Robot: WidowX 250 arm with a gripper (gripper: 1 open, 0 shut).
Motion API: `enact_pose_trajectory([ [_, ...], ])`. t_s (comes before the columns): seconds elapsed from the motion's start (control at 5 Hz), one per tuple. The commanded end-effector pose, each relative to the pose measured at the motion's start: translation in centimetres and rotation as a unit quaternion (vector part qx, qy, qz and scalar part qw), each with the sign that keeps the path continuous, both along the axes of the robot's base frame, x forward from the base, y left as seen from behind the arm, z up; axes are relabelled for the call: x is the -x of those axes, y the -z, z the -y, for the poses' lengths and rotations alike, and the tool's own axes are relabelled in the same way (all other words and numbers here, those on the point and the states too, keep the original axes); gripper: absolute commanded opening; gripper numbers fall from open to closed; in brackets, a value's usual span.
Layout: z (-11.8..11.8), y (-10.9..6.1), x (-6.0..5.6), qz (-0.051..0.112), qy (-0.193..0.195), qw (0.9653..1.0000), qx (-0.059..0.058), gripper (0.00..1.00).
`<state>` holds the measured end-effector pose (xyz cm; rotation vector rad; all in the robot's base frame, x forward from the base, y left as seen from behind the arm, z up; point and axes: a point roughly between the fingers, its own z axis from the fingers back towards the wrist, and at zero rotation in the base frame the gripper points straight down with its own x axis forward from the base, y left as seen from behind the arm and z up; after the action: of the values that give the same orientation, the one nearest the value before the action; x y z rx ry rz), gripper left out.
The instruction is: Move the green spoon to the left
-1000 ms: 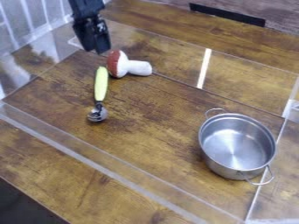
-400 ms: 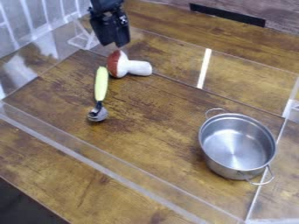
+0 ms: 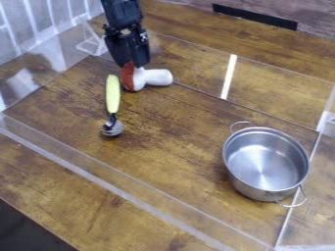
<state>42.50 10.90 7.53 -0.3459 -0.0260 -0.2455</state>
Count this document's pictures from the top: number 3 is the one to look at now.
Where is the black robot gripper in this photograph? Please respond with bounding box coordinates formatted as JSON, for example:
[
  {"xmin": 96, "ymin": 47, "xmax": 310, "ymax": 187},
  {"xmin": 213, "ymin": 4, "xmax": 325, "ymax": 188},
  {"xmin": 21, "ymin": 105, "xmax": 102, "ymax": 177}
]
[{"xmin": 100, "ymin": 0, "xmax": 150, "ymax": 68}]

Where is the red white plush mushroom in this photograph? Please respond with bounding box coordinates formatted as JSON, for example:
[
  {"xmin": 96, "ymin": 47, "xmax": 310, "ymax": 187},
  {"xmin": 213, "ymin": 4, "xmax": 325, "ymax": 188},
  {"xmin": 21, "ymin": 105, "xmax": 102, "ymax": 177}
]
[{"xmin": 120, "ymin": 61, "xmax": 172, "ymax": 92}]

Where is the green handled metal spoon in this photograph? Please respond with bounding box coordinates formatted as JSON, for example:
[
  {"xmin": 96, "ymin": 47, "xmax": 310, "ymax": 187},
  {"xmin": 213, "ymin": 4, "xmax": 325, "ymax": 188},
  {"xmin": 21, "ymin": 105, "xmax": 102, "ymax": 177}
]
[{"xmin": 100, "ymin": 75, "xmax": 124, "ymax": 136}]

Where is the clear acrylic triangle stand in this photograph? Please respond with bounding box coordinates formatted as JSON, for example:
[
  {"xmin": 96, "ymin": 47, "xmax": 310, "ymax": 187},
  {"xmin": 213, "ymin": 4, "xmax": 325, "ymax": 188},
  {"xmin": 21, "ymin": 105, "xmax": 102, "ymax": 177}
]
[{"xmin": 76, "ymin": 21, "xmax": 106, "ymax": 56}]

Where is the black bar on table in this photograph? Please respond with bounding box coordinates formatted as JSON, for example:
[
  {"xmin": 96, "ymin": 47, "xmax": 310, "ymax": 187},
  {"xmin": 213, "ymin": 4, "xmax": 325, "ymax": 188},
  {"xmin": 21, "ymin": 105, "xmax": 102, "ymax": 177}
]
[{"xmin": 212, "ymin": 3, "xmax": 298, "ymax": 30}]

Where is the stainless steel pot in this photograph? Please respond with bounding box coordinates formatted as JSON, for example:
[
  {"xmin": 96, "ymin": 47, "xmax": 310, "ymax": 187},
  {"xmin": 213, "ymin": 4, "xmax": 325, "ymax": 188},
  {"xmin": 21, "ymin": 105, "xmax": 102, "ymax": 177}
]
[{"xmin": 221, "ymin": 121, "xmax": 309, "ymax": 208}]

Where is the clear acrylic enclosure wall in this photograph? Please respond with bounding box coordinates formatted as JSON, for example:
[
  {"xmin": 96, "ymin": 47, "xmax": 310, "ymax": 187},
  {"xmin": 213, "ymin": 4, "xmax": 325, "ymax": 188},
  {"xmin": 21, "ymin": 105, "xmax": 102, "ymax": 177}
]
[{"xmin": 0, "ymin": 25, "xmax": 335, "ymax": 251}]

